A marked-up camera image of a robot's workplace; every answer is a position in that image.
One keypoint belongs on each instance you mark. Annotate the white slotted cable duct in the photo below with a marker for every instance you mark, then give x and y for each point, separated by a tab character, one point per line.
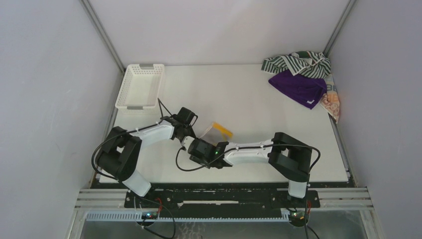
115	216

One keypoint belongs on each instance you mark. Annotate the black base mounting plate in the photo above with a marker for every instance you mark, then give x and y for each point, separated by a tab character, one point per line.
239	200

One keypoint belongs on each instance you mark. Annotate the aluminium corner post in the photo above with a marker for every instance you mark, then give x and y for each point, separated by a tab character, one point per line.
339	26
96	22

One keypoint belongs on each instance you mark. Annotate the green white striped towel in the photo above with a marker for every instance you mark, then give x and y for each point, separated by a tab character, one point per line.
309	64

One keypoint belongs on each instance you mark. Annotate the cream bear print towel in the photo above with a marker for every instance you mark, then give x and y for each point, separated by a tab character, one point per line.
330	100

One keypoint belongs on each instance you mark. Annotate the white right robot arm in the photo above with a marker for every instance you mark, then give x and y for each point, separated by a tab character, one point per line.
289	156

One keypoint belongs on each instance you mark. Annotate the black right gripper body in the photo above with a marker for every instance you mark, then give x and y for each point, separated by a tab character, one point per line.
200	147

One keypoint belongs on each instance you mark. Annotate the yellow grey patterned towel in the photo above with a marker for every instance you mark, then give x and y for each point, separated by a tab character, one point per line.
216	133

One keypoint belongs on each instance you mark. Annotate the purple towel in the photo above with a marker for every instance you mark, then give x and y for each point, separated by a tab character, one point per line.
303	90

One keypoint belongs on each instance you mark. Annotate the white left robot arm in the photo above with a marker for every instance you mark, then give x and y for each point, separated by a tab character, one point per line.
119	153

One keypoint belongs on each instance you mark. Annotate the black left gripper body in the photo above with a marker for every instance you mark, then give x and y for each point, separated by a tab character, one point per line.
188	131

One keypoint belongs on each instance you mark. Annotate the right controller board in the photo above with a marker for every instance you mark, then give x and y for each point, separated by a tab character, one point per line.
298	219

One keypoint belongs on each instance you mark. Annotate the aluminium corner post left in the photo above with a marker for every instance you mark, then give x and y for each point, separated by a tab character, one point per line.
96	22

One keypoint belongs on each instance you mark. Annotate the aluminium corner post right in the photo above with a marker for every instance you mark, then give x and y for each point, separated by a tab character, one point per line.
339	26

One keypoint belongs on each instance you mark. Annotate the white plastic basket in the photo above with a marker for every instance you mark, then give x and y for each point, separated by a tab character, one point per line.
141	87

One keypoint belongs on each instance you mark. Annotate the controller board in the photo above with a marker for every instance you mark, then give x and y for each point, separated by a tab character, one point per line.
149	216
298	219

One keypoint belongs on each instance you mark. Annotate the left controller board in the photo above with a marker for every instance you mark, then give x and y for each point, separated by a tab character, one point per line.
149	216

